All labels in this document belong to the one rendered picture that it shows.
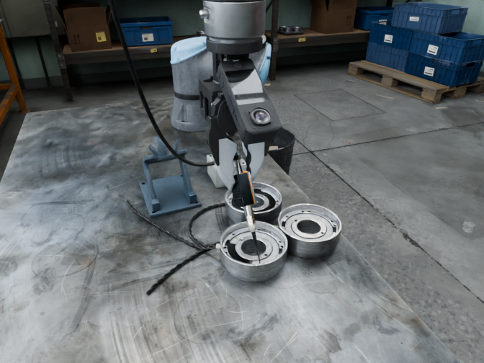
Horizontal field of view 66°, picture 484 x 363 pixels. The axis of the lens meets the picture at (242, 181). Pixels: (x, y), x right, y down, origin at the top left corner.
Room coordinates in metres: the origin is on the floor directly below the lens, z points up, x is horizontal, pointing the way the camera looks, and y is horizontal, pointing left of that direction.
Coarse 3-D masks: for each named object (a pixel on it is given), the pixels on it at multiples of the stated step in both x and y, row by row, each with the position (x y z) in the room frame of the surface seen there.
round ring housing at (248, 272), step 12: (228, 228) 0.48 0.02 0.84; (240, 228) 0.49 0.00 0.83; (264, 228) 0.49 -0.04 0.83; (276, 228) 0.48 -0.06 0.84; (228, 240) 0.46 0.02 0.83; (240, 240) 0.46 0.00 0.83; (252, 240) 0.47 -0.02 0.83; (264, 240) 0.46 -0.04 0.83; (276, 240) 0.46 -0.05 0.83; (240, 252) 0.43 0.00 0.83; (264, 252) 0.43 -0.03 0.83; (228, 264) 0.41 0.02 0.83; (240, 264) 0.40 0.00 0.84; (252, 264) 0.39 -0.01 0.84; (264, 264) 0.40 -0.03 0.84; (276, 264) 0.40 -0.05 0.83; (240, 276) 0.40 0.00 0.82; (252, 276) 0.39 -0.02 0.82; (264, 276) 0.40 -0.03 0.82
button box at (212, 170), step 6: (210, 156) 0.72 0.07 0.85; (234, 162) 0.70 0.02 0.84; (210, 168) 0.70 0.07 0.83; (216, 168) 0.67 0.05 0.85; (210, 174) 0.70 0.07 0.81; (216, 174) 0.66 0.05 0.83; (234, 174) 0.68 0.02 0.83; (216, 180) 0.66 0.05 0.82; (216, 186) 0.66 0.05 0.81; (222, 186) 0.67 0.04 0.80
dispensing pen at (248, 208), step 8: (240, 168) 0.48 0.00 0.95; (240, 176) 0.46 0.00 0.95; (240, 184) 0.45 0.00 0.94; (248, 184) 0.46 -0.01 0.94; (232, 192) 0.48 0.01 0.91; (240, 192) 0.45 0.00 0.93; (248, 192) 0.45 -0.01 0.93; (240, 200) 0.45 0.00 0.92; (248, 200) 0.44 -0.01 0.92; (248, 208) 0.45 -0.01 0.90; (248, 216) 0.44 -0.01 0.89; (248, 224) 0.44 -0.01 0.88; (256, 240) 0.43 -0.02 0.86; (256, 248) 0.42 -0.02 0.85
